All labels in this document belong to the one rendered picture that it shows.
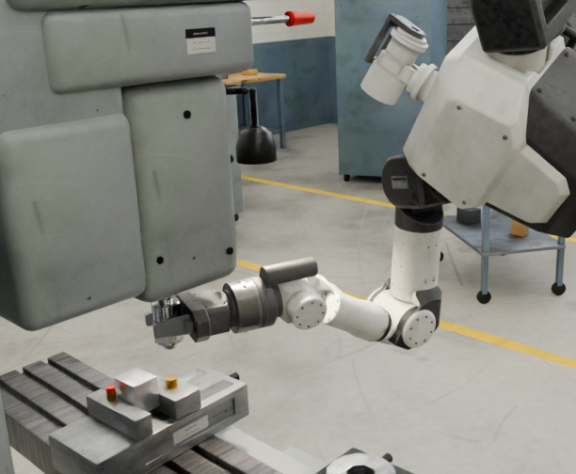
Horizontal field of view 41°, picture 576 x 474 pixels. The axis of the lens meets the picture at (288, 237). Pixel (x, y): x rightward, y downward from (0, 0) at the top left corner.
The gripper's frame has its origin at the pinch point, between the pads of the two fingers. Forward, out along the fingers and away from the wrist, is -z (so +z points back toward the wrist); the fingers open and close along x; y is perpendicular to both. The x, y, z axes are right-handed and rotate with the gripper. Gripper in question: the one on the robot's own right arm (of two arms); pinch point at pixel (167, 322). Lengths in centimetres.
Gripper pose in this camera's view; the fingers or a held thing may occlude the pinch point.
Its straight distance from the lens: 129.4
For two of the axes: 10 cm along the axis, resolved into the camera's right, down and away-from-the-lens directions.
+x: 4.0, 2.5, -8.8
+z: 9.1, -1.7, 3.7
